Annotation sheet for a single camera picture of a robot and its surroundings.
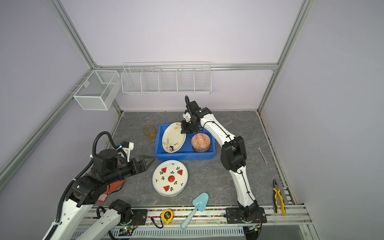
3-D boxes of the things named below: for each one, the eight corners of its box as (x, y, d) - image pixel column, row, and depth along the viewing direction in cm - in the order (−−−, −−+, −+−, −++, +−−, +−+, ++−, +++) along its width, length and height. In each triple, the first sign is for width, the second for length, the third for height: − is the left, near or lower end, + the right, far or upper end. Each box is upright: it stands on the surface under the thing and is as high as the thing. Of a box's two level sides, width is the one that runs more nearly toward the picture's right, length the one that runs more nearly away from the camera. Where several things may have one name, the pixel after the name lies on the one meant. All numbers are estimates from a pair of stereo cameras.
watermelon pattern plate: (150, 194, 82) (148, 193, 80) (156, 162, 95) (155, 159, 92) (187, 194, 82) (187, 193, 80) (188, 161, 95) (188, 159, 92)
